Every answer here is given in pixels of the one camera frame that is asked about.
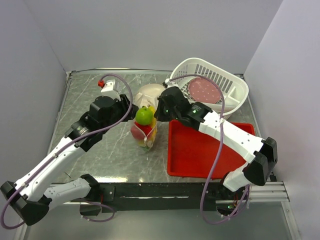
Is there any red bell pepper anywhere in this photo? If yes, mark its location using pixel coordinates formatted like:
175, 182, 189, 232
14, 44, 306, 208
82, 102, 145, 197
130, 121, 152, 140

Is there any green apple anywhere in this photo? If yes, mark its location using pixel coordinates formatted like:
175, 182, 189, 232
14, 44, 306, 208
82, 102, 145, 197
135, 106, 153, 126

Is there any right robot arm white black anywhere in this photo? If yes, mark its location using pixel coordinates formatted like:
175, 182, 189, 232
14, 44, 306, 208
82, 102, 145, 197
155, 87, 278, 199

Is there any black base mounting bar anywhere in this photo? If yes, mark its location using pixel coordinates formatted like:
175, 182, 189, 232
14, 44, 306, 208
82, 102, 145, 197
69, 182, 248, 216

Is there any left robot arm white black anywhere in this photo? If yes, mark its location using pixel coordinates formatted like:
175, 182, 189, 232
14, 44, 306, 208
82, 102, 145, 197
0, 94, 138, 226

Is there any clear dotted zip top bag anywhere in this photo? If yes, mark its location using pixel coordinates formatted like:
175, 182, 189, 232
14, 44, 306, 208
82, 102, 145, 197
129, 104, 160, 154

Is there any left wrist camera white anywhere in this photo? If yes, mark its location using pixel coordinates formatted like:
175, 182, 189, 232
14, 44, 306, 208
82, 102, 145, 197
98, 79, 120, 100

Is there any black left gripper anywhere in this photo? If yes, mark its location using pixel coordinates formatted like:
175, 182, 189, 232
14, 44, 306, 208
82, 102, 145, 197
100, 93, 139, 134

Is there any beige divided plate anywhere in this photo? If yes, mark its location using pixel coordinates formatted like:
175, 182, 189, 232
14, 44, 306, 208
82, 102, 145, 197
134, 83, 165, 109

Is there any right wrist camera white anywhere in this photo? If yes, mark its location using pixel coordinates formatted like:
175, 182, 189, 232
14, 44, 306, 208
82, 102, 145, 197
162, 78, 179, 89

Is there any white plastic basket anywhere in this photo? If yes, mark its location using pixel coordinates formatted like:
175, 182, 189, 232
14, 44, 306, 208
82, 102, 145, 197
164, 57, 249, 119

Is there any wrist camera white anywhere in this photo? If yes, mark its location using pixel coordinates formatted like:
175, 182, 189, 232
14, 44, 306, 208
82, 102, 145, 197
98, 79, 120, 100
162, 78, 179, 89

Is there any red plastic tray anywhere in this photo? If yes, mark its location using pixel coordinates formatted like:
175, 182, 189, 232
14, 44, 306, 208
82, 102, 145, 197
167, 120, 245, 180

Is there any yellow banana bunch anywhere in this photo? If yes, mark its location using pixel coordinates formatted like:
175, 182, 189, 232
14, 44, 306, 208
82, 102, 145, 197
137, 105, 158, 148

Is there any pink dotted plate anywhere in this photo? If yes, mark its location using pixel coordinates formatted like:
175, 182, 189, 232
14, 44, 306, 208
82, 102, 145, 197
187, 77, 221, 104

